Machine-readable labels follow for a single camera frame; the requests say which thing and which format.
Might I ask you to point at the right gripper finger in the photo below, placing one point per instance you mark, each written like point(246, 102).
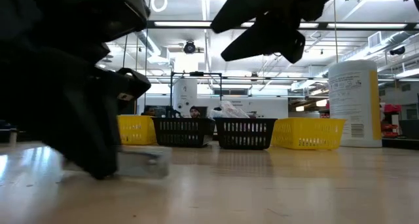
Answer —
point(258, 42)
point(252, 8)

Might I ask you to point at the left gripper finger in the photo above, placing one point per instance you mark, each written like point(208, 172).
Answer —
point(95, 148)

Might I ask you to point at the nail clipper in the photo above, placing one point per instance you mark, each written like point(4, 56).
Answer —
point(144, 161)

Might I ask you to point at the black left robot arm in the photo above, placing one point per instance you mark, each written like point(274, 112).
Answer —
point(65, 8)

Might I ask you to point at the yellow plastic basket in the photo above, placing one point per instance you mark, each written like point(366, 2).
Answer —
point(137, 130)
point(307, 134)

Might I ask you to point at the person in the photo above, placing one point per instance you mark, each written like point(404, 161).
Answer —
point(195, 112)
point(150, 111)

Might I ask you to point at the white pillar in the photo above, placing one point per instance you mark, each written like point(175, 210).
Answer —
point(185, 93)

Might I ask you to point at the black plastic basket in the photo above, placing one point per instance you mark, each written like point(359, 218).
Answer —
point(244, 134)
point(183, 132)

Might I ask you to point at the black overhead beam with lights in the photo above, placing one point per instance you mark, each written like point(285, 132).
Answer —
point(150, 23)

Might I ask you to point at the white wipes canister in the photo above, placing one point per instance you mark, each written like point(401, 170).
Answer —
point(353, 103)

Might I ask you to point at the red storage bins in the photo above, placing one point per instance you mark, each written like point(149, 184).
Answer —
point(391, 119)

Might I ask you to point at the dark storage crate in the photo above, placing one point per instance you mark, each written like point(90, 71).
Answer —
point(409, 129)

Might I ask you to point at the black overhead camera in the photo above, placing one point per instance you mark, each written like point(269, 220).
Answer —
point(189, 48)

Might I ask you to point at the black tubular stand frame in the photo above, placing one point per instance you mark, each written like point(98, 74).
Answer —
point(196, 74)

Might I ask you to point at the silver ventilation duct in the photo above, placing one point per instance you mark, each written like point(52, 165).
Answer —
point(393, 39)
point(147, 42)

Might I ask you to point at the small black ceiling camera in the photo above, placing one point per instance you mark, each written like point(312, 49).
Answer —
point(397, 50)

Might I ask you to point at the black aluminium table frame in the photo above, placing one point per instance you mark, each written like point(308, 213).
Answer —
point(399, 142)

